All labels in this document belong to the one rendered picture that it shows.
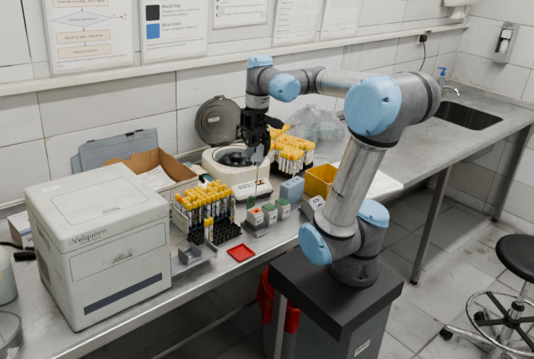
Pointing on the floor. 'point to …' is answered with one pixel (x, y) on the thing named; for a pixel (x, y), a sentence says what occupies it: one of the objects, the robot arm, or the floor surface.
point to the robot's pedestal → (365, 341)
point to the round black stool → (521, 260)
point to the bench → (404, 156)
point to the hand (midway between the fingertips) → (257, 162)
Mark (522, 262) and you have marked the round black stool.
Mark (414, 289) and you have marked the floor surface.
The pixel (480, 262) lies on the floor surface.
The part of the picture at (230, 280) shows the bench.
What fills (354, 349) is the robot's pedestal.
